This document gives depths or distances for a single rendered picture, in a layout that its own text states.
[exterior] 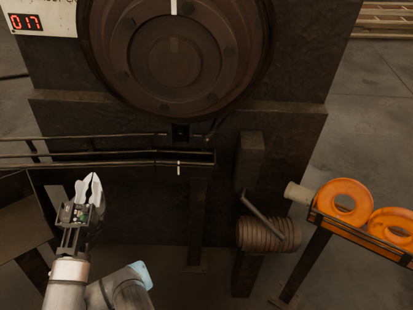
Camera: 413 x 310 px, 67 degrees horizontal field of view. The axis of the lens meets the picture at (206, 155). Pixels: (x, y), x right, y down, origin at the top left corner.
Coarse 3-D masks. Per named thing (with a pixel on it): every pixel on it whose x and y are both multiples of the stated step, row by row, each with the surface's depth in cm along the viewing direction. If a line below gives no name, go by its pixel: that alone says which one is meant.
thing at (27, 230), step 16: (16, 176) 95; (0, 192) 95; (16, 192) 98; (32, 192) 102; (0, 208) 99; (16, 208) 99; (32, 208) 99; (0, 224) 95; (16, 224) 95; (32, 224) 95; (48, 224) 87; (0, 240) 91; (16, 240) 91; (32, 240) 91; (48, 240) 91; (0, 256) 88; (16, 256) 88; (32, 256) 102; (32, 272) 106; (48, 272) 111
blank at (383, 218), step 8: (384, 208) 86; (392, 208) 85; (400, 208) 84; (376, 216) 87; (384, 216) 85; (392, 216) 83; (400, 216) 82; (408, 216) 81; (368, 224) 90; (376, 224) 88; (384, 224) 86; (392, 224) 85; (400, 224) 83; (408, 224) 82; (376, 232) 90; (384, 232) 88; (376, 240) 91; (392, 240) 88; (400, 240) 88; (408, 240) 86; (408, 248) 86
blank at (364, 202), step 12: (336, 180) 94; (348, 180) 92; (324, 192) 96; (336, 192) 94; (348, 192) 93; (360, 192) 91; (324, 204) 97; (360, 204) 91; (372, 204) 90; (336, 216) 95; (348, 216) 93; (360, 216) 92
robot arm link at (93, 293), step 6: (96, 282) 73; (90, 288) 71; (96, 288) 71; (90, 294) 70; (96, 294) 70; (84, 300) 68; (90, 300) 69; (96, 300) 70; (102, 300) 70; (90, 306) 69; (96, 306) 69; (102, 306) 70
